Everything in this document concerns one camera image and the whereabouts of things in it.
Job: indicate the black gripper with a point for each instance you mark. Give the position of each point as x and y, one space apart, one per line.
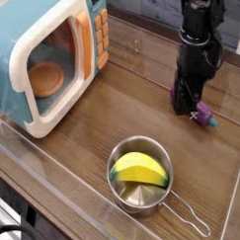
195 66

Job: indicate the purple toy eggplant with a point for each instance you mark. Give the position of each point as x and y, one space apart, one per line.
205 117

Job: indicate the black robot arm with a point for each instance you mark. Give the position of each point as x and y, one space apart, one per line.
201 19

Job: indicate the yellow green toy banana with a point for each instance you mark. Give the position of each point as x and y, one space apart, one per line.
139 167

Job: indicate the orange microwave turntable plate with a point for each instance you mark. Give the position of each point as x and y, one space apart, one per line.
46 78

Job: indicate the blue toy microwave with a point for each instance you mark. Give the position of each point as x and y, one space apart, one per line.
73 33

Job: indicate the clear acrylic barrier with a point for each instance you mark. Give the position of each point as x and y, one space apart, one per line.
75 208

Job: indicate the silver pot with wire handle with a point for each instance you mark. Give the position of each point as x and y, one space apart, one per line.
140 199

